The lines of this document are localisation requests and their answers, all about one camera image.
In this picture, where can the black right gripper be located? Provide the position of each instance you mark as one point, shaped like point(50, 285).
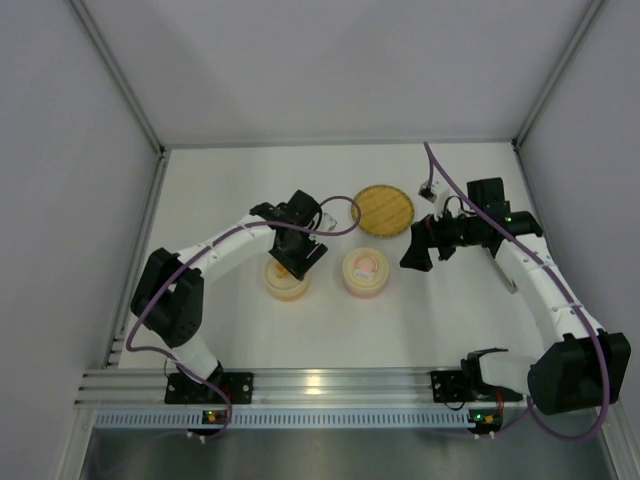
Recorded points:
point(430, 238)

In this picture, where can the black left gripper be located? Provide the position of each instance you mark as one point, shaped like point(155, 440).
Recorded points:
point(300, 260)

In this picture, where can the cream lid orange handle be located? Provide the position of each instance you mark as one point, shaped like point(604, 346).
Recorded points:
point(276, 274)

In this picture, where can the cream lid pink handle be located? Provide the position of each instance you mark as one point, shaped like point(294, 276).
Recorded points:
point(365, 268)

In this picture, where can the metal tongs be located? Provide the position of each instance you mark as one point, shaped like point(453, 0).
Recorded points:
point(506, 281)

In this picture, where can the orange lunch bowl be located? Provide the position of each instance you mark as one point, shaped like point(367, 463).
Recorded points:
point(288, 293)

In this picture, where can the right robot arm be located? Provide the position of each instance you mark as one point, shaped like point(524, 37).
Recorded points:
point(582, 364)

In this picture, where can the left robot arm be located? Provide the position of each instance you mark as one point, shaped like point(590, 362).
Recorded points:
point(169, 297)

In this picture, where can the pink lunch bowl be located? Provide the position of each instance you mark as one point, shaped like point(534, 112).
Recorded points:
point(364, 292)

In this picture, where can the round bamboo tray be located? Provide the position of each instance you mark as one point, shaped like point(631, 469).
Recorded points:
point(385, 211)

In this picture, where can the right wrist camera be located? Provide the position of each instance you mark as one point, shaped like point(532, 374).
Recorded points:
point(435, 192)

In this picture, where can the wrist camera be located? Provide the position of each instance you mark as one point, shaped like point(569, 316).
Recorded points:
point(327, 223)
point(435, 192)

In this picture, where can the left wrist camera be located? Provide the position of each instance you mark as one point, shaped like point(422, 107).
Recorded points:
point(327, 223)

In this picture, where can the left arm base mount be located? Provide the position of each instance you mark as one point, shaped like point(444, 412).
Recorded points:
point(182, 390)

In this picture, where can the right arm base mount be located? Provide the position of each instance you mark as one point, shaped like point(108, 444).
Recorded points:
point(464, 384)

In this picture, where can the slotted cable duct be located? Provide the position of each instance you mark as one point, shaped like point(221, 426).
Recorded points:
point(272, 418)

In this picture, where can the aluminium front rail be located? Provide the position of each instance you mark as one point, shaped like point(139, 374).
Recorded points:
point(271, 388)

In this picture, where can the right aluminium frame post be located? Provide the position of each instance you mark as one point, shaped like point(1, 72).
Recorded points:
point(560, 67)

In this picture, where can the aluminium frame post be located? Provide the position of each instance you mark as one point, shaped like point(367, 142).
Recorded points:
point(96, 38)
point(560, 67)

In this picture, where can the left aluminium frame post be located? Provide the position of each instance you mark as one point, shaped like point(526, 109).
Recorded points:
point(96, 38)

